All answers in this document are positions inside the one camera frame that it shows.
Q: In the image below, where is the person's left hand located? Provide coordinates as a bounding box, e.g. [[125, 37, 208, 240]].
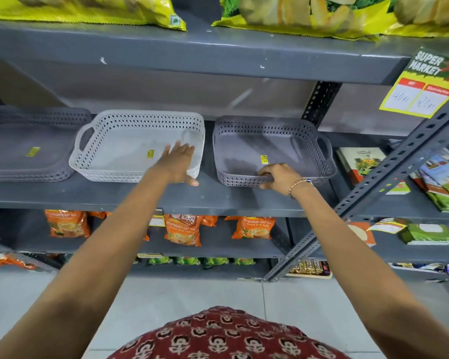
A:
[[149, 141, 200, 187]]

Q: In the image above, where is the person's right hand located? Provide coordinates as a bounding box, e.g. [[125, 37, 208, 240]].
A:
[[257, 163, 304, 200]]

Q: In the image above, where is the grey perforated plastic basket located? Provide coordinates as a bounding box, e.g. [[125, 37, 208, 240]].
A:
[[212, 115, 337, 188], [0, 105, 93, 183]]

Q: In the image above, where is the white perforated plastic basket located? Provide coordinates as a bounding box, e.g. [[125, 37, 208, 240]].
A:
[[68, 109, 206, 183]]

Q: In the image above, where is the grey metal shelf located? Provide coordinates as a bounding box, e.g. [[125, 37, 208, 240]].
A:
[[0, 7, 449, 283]]

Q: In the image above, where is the person's left forearm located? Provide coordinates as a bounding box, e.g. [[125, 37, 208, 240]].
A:
[[0, 172, 188, 359]]

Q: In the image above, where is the person's right forearm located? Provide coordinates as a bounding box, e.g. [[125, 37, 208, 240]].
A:
[[290, 181, 449, 359]]

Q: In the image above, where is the row of orange tea packets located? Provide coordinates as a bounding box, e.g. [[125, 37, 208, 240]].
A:
[[44, 209, 277, 247]]

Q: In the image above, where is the white box with tree picture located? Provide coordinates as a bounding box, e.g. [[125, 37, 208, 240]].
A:
[[336, 147, 412, 195]]

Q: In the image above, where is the brown chocolate box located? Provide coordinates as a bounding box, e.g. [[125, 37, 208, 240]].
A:
[[288, 259, 333, 280]]

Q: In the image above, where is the orange white packet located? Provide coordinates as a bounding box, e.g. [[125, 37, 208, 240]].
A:
[[346, 221, 378, 248]]

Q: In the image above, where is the row of green tea packets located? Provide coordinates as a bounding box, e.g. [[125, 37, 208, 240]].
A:
[[134, 256, 256, 267]]

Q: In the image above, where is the grey perforated metal rack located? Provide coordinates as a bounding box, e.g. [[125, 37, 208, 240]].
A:
[[318, 82, 449, 285], [0, 235, 59, 274]]

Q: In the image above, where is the green white carton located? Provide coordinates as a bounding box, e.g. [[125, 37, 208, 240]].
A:
[[398, 223, 449, 246]]

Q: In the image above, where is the large yellow green price sign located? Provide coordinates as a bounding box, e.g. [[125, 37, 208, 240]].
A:
[[379, 47, 449, 119]]

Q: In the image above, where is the green red box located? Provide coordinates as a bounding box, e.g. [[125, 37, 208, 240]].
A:
[[410, 170, 449, 213]]

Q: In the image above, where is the blue picture box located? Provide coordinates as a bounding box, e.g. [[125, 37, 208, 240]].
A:
[[419, 147, 449, 204]]

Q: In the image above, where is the yellow chip bag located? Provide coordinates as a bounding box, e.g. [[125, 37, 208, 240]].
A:
[[381, 0, 449, 38], [212, 0, 396, 41], [0, 0, 187, 32]]

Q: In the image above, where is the red patterned garment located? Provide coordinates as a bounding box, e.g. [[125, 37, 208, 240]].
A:
[[106, 305, 351, 359]]

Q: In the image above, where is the row of flat orange sachets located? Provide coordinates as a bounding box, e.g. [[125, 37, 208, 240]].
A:
[[0, 251, 37, 270]]

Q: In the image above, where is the gold bead bracelet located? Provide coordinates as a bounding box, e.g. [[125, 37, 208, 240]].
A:
[[287, 178, 315, 199]]

